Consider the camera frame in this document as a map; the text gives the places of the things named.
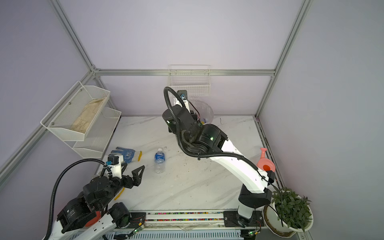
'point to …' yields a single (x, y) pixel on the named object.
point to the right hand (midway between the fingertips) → (175, 112)
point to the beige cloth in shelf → (81, 123)
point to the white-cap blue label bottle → (159, 161)
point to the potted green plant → (289, 213)
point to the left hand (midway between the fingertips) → (134, 167)
